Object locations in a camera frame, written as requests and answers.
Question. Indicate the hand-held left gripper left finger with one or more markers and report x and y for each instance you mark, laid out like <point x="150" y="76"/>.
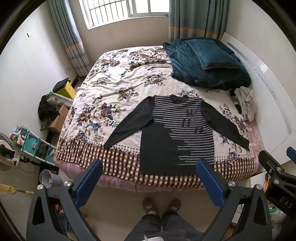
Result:
<point x="89" y="180"/>

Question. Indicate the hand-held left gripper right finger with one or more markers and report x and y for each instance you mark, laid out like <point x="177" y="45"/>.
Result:
<point x="209" y="183"/>

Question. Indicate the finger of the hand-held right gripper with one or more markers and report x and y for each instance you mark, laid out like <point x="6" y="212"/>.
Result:
<point x="269" y="161"/>
<point x="291" y="154"/>

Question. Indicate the dark striped long-sleeve shirt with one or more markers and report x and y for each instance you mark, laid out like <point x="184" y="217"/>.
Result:
<point x="157" y="148"/>

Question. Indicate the pink mattress pad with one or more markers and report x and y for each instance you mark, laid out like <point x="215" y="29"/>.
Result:
<point x="115" y="184"/>

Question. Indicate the brown slipper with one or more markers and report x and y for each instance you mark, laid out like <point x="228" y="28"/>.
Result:
<point x="174" y="205"/>
<point x="149" y="205"/>

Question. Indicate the person's right leg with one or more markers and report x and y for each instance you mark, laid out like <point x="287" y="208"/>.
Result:
<point x="175" y="226"/>

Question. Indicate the person's leg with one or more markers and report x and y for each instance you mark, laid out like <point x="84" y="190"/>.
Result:
<point x="145" y="226"/>
<point x="175" y="226"/>

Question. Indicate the beige garment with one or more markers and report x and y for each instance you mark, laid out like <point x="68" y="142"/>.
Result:
<point x="248" y="104"/>

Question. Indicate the wooden broom stick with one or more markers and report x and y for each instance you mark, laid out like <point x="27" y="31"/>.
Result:
<point x="23" y="191"/>

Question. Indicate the dark grey garment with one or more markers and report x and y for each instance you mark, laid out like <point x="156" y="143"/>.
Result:
<point x="235" y="102"/>

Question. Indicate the cardboard box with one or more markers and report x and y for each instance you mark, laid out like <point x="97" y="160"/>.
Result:
<point x="59" y="119"/>

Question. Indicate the white headboard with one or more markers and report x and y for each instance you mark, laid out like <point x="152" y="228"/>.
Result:
<point x="266" y="88"/>

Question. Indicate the teal storage rack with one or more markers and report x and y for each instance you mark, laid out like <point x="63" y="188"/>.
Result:
<point x="30" y="139"/>

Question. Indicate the person's left leg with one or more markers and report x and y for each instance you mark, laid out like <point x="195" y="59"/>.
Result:
<point x="145" y="226"/>

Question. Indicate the black bag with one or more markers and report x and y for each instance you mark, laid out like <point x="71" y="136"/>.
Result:
<point x="47" y="109"/>

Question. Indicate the white standing fan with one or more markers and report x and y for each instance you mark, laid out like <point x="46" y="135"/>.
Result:
<point x="4" y="148"/>

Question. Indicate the yellow box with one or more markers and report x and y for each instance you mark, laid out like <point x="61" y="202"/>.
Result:
<point x="67" y="91"/>

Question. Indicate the dark cap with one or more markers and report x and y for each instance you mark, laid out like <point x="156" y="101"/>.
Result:
<point x="60" y="84"/>

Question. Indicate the floral bed sheet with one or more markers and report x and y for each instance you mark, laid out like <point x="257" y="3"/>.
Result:
<point x="115" y="76"/>

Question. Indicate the teal plush blanket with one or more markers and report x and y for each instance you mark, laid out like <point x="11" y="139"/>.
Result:
<point x="185" y="69"/>

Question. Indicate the teal pillow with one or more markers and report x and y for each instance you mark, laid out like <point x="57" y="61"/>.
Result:
<point x="215" y="55"/>

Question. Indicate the barred window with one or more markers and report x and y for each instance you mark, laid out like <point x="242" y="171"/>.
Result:
<point x="129" y="10"/>

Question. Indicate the white wall switch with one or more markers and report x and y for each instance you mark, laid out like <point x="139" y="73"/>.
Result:
<point x="29" y="34"/>

